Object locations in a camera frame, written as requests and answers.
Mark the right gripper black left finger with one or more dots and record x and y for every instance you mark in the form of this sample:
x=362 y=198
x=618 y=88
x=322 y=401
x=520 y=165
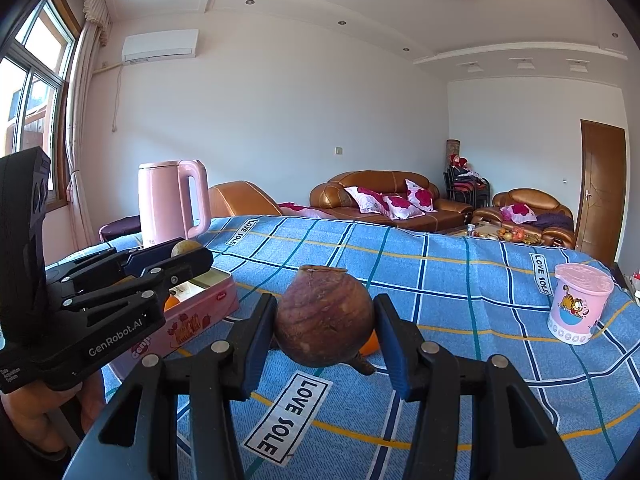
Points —
x=136 y=436

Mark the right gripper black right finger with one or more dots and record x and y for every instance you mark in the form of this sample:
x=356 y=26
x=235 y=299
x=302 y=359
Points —
x=512 y=437

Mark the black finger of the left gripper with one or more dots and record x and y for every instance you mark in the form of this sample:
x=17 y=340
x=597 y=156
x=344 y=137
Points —
x=113 y=304
x=108 y=266

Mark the orange fruit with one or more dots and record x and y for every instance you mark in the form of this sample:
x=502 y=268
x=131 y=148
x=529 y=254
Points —
x=371 y=346
x=171 y=302

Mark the large purple round fruit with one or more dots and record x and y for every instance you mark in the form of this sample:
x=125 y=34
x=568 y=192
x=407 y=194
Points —
x=324 y=318

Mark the green kiwi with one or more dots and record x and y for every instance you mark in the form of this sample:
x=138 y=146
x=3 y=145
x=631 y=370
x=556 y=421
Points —
x=184 y=247

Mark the coffee table with fruits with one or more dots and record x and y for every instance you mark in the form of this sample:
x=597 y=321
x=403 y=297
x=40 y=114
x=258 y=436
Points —
x=500 y=232

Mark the person left hand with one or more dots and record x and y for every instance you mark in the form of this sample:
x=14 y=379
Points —
x=28 y=409

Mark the white paper packet in tin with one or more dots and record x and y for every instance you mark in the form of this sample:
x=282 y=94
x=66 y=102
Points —
x=202 y=286

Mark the pink electric kettle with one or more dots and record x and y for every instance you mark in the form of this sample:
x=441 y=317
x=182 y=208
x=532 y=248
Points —
x=173 y=200

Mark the pink metal tin box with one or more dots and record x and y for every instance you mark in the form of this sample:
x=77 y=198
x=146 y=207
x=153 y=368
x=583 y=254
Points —
x=183 y=323

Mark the brown leather chair left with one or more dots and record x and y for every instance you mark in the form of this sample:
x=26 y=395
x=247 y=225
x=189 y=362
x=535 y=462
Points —
x=240 y=198

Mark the blue plaid tablecloth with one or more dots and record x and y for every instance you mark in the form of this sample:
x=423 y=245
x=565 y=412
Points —
x=472 y=296

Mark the pink cartoon cup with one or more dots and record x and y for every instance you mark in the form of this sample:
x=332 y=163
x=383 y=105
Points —
x=578 y=302

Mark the brown leather long sofa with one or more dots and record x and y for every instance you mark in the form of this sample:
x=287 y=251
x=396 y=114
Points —
x=380 y=196

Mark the white air conditioner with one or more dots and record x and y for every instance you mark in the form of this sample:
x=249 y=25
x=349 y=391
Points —
x=163 y=45

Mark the brown wooden door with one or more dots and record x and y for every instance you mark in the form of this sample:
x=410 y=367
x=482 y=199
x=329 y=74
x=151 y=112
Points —
x=603 y=192

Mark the pink flower pillow armchair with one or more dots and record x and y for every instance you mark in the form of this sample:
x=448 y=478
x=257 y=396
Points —
x=518 y=213

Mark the brown leather armchair right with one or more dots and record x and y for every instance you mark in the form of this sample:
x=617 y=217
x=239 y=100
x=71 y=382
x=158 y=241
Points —
x=536 y=212

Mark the pink flower pillow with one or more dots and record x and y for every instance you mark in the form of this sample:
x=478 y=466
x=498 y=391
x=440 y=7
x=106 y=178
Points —
x=421 y=198

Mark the stacked dark chairs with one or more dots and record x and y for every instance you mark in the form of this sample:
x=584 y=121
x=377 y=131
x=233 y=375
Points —
x=464 y=185

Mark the window with frame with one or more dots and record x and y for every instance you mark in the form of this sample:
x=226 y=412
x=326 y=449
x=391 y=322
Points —
x=35 y=76

